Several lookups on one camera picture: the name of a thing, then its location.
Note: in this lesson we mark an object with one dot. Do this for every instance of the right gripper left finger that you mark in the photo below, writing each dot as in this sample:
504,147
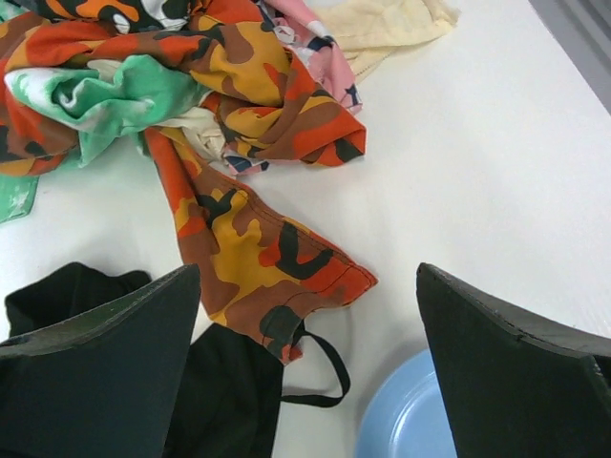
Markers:
92,365

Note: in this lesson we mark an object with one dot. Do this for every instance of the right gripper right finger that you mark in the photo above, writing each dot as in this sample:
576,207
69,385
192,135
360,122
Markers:
514,384

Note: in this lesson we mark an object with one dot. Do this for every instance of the orange yellow brown camouflage cloth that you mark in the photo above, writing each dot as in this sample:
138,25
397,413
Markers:
261,273

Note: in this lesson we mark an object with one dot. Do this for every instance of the black orange white camouflage cloth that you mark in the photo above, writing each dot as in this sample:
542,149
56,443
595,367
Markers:
145,15

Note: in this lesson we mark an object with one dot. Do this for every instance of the green white tie-dye cloth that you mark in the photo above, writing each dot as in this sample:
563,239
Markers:
61,117

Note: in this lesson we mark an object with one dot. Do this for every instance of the cream beige cloth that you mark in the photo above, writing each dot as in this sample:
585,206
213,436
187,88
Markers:
367,32

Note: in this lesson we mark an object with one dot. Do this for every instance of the pink patterned cloth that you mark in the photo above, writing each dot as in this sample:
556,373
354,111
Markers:
287,91

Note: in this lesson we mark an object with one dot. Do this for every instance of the light blue plate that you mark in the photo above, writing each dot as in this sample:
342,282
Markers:
406,416

